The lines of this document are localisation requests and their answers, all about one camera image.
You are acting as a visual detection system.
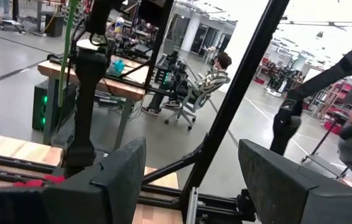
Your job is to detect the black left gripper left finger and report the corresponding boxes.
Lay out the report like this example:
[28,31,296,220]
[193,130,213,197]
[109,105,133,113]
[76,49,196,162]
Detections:
[44,136,147,224]

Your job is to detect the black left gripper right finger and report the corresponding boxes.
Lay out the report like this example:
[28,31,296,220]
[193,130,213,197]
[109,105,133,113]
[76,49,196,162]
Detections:
[238,139,352,224]

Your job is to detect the black wheeled stand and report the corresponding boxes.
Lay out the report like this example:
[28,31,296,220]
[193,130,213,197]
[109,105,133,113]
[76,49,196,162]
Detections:
[300,123,351,180]

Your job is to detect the red flower stem middle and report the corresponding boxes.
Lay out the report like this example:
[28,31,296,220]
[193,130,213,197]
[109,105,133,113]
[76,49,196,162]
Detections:
[13,174,67,188]

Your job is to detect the workbench with grey legs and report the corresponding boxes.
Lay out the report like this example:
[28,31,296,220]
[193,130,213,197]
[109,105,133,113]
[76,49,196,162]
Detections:
[37,58,147,152]

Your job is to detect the black computer tower green lights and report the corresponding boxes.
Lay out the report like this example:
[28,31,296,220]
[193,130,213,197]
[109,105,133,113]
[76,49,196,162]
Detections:
[32,80,52,131]

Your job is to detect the grey office chair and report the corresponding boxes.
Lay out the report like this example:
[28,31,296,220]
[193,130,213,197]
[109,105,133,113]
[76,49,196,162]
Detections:
[163,79,226,131]

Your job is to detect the teal plastic object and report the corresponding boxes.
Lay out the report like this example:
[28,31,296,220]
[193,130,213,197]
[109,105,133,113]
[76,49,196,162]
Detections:
[113,58,126,75]

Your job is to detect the person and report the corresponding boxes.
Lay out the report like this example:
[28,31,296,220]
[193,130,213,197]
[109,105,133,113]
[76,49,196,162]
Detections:
[141,51,233,116]
[0,0,11,20]

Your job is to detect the black robot equipment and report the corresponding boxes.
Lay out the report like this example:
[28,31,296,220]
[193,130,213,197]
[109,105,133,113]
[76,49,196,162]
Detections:
[155,51,192,97]

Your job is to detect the black standing desk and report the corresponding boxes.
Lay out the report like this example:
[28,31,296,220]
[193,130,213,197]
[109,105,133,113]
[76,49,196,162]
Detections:
[0,0,24,34]

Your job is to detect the silver metal bracket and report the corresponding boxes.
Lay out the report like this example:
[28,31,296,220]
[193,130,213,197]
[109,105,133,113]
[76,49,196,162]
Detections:
[187,186,199,224]

